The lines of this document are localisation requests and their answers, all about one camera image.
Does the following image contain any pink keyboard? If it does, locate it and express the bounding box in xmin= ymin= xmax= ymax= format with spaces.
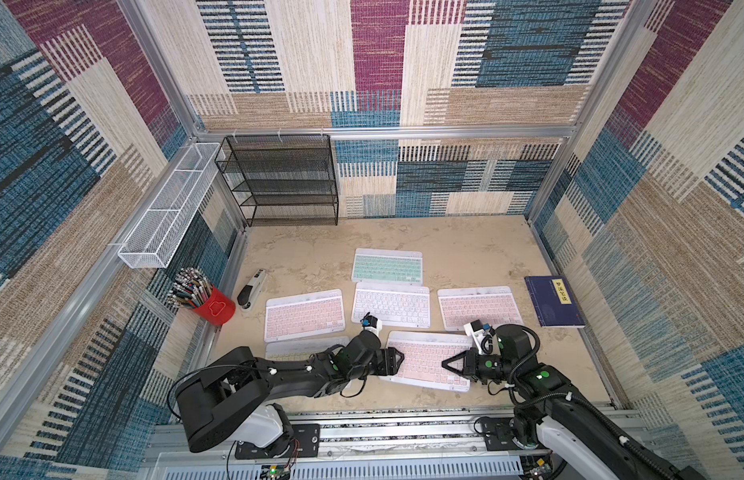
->
xmin=383 ymin=331 xmax=473 ymax=393
xmin=438 ymin=286 xmax=523 ymax=331
xmin=264 ymin=289 xmax=346 ymax=343

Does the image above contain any white keyboard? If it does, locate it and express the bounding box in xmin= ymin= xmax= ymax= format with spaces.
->
xmin=351 ymin=282 xmax=431 ymax=329

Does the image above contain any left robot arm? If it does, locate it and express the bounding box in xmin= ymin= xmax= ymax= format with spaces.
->
xmin=174 ymin=330 xmax=406 ymax=453

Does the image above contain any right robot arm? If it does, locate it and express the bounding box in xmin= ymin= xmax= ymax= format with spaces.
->
xmin=442 ymin=324 xmax=704 ymax=479

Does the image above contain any green keyboard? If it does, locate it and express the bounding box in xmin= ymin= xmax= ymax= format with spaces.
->
xmin=351 ymin=248 xmax=424 ymax=286

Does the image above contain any yellow keyboard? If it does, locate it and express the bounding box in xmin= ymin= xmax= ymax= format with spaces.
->
xmin=265 ymin=336 xmax=350 ymax=361

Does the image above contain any dark blue notebook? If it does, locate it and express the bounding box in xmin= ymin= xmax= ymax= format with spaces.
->
xmin=525 ymin=276 xmax=586 ymax=328

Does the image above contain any black white stapler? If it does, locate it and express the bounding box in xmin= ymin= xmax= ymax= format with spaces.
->
xmin=237 ymin=269 xmax=268 ymax=310

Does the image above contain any red pen cup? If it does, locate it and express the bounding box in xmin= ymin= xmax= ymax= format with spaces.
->
xmin=193 ymin=287 xmax=236 ymax=327

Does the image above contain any bundle of pens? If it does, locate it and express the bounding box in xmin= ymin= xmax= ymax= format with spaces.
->
xmin=166 ymin=267 xmax=213 ymax=309

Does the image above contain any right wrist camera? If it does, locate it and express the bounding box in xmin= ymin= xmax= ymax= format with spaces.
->
xmin=464 ymin=320 xmax=495 ymax=355

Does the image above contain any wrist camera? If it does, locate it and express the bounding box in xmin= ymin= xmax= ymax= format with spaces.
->
xmin=464 ymin=320 xmax=495 ymax=355
xmin=360 ymin=312 xmax=383 ymax=337

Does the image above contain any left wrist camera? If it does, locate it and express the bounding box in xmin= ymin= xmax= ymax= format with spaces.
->
xmin=360 ymin=312 xmax=383 ymax=337

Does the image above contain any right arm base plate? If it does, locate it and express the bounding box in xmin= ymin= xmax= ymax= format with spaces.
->
xmin=473 ymin=416 xmax=540 ymax=451

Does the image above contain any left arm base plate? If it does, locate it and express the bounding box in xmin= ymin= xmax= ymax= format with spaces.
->
xmin=234 ymin=423 xmax=321 ymax=460

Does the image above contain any black wire shelf rack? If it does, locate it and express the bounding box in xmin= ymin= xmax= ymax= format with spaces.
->
xmin=217 ymin=134 xmax=340 ymax=227

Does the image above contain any white mesh wall basket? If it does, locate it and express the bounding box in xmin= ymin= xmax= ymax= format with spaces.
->
xmin=118 ymin=143 xmax=221 ymax=269

